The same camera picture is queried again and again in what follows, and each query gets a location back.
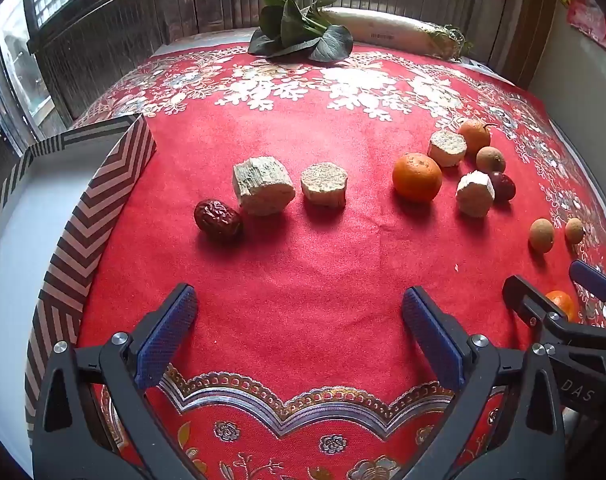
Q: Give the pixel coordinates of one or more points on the round beige sugarcane chunk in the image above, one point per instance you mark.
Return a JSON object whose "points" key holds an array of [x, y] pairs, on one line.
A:
{"points": [[324, 185]]}

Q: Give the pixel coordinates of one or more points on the green leafy vegetable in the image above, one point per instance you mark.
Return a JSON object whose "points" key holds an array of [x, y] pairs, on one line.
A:
{"points": [[283, 25]]}

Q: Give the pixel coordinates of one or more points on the glass door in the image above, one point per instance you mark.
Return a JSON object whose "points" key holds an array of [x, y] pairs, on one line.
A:
{"points": [[18, 70]]}

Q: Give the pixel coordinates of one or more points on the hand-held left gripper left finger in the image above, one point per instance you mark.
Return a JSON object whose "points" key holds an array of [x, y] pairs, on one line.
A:
{"points": [[168, 332]]}

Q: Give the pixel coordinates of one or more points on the large mandarin orange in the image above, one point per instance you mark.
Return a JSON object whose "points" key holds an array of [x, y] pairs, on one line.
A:
{"points": [[417, 177]]}

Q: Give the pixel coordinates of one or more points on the wrinkled red date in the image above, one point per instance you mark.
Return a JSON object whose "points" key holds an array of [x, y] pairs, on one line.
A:
{"points": [[218, 220]]}

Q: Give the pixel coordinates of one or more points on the small orange with stem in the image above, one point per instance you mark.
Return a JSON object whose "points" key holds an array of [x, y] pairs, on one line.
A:
{"points": [[475, 133]]}

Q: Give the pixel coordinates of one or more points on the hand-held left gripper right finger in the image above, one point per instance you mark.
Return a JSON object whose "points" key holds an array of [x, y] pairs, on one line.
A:
{"points": [[433, 337]]}

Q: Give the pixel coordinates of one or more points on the striped cardboard box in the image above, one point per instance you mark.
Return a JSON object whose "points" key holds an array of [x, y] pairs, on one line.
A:
{"points": [[13, 240]]}

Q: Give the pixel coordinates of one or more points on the brown longan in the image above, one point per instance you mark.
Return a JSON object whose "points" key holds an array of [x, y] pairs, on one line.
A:
{"points": [[491, 160], [541, 235], [574, 230]]}

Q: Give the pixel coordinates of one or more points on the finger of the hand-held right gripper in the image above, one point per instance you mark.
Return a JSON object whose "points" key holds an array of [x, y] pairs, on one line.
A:
{"points": [[593, 277], [520, 292]]}

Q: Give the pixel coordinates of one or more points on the red wall decoration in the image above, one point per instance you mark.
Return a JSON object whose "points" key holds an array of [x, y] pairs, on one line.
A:
{"points": [[590, 20]]}

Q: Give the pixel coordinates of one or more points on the white radish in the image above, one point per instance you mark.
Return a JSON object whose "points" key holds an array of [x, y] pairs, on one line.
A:
{"points": [[383, 30]]}

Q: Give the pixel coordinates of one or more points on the dark red date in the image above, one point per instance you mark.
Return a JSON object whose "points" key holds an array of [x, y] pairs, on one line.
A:
{"points": [[505, 187]]}

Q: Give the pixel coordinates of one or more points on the large beige sugarcane chunk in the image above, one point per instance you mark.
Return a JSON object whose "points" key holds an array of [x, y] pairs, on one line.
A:
{"points": [[263, 187]]}

